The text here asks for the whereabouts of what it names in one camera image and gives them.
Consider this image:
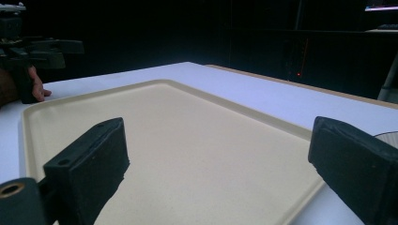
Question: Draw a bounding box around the dark keyboard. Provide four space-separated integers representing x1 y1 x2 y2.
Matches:
376 22 398 32

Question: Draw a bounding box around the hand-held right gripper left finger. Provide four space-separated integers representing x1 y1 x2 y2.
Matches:
42 116 131 225

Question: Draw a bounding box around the beige plastic tray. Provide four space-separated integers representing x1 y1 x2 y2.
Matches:
20 79 327 225

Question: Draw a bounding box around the lit monitor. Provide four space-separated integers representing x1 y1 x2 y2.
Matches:
363 0 398 13

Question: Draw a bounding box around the round pale striped plate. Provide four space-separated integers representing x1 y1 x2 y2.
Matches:
374 130 398 150

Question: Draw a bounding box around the grey metal stand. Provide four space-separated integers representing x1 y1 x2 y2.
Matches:
376 52 398 105

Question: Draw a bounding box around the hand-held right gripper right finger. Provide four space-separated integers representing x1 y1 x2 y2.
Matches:
307 115 398 225

